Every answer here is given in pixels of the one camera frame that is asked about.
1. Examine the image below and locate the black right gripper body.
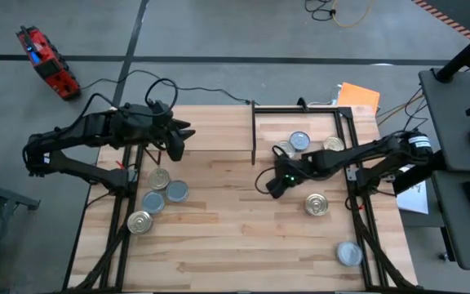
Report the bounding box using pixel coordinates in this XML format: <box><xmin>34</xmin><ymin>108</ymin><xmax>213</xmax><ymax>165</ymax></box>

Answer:
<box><xmin>290</xmin><ymin>149</ymin><xmax>324</xmax><ymax>188</ymax></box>

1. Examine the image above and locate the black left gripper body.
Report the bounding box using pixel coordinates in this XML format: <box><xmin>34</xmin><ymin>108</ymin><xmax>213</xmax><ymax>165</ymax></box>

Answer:
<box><xmin>114</xmin><ymin>101</ymin><xmax>177</xmax><ymax>150</ymax></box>

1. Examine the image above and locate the grey desk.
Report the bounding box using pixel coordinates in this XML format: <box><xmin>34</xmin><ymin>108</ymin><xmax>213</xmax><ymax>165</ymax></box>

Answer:
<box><xmin>417</xmin><ymin>67</ymin><xmax>470</xmax><ymax>173</ymax></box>
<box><xmin>430</xmin><ymin>169</ymin><xmax>470</xmax><ymax>273</ymax></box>

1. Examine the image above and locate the black pole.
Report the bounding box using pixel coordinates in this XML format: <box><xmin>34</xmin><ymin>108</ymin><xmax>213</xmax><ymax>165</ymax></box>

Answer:
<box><xmin>434</xmin><ymin>20</ymin><xmax>470</xmax><ymax>84</ymax></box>

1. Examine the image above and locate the tuna can silver lid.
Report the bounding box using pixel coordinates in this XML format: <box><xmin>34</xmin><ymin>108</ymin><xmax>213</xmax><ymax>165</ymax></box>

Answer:
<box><xmin>335</xmin><ymin>240</ymin><xmax>364</xmax><ymax>268</ymax></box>
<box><xmin>288</xmin><ymin>130</ymin><xmax>312</xmax><ymax>152</ymax></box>
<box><xmin>141</xmin><ymin>190</ymin><xmax>166</xmax><ymax>216</ymax></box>

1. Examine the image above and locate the red black portable power unit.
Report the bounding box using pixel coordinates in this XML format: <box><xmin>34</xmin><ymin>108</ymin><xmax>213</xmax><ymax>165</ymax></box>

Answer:
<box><xmin>16</xmin><ymin>24</ymin><xmax>82</xmax><ymax>101</ymax></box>

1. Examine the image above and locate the black aluminium frame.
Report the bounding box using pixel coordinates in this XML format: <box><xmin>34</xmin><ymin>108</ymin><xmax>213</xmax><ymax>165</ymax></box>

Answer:
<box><xmin>61</xmin><ymin>142</ymin><xmax>146</xmax><ymax>294</ymax></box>
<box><xmin>253</xmin><ymin>105</ymin><xmax>418</xmax><ymax>294</ymax></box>

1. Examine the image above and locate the black floor mat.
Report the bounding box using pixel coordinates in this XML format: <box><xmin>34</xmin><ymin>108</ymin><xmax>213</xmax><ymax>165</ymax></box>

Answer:
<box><xmin>416</xmin><ymin>0</ymin><xmax>470</xmax><ymax>38</ymax></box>

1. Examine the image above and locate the black coiled floor cable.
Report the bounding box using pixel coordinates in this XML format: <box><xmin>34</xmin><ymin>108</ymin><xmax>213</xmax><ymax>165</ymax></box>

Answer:
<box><xmin>304</xmin><ymin>0</ymin><xmax>338</xmax><ymax>22</ymax></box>

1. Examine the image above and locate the orange paper sheet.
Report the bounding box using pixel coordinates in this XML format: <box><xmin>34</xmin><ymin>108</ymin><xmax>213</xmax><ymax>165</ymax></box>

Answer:
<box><xmin>336</xmin><ymin>82</ymin><xmax>382</xmax><ymax>115</ymax></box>

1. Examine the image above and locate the Bumble Bee light tuna can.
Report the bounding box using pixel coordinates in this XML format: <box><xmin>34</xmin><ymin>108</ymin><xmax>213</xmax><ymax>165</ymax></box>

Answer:
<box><xmin>165</xmin><ymin>180</ymin><xmax>190</xmax><ymax>204</ymax></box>

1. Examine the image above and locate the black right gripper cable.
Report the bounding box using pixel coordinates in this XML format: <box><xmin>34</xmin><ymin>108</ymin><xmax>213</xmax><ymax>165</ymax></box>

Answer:
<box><xmin>254</xmin><ymin>165</ymin><xmax>279</xmax><ymax>196</ymax></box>

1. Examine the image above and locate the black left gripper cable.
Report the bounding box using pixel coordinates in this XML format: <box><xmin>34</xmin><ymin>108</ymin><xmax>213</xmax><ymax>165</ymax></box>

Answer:
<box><xmin>144</xmin><ymin>77</ymin><xmax>180</xmax><ymax>120</ymax></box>

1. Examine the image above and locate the white paper sheet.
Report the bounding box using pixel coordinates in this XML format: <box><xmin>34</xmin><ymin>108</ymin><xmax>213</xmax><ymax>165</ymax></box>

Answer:
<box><xmin>396</xmin><ymin>165</ymin><xmax>430</xmax><ymax>216</ymax></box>

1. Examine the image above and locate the black desk leg beam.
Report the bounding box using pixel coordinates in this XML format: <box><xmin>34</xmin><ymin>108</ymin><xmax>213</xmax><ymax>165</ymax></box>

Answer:
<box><xmin>392</xmin><ymin>157</ymin><xmax>448</xmax><ymax>196</ymax></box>

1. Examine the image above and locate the yellow floor cable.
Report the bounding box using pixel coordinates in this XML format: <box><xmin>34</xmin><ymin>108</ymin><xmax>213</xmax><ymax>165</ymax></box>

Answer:
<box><xmin>330</xmin><ymin>0</ymin><xmax>377</xmax><ymax>29</ymax></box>

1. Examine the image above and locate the grey metal cart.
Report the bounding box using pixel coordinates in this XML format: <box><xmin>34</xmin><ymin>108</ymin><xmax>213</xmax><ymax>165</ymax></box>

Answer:
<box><xmin>0</xmin><ymin>165</ymin><xmax>42</xmax><ymax>294</ymax></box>

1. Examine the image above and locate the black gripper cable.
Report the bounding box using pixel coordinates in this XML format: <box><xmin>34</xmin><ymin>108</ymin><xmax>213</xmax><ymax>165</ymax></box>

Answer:
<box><xmin>144</xmin><ymin>77</ymin><xmax>180</xmax><ymax>120</ymax></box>
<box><xmin>254</xmin><ymin>165</ymin><xmax>279</xmax><ymax>196</ymax></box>

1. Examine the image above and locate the silver metal bracket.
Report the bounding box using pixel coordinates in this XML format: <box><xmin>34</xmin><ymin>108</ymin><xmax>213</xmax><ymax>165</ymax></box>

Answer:
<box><xmin>344</xmin><ymin>165</ymin><xmax>361</xmax><ymax>183</ymax></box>

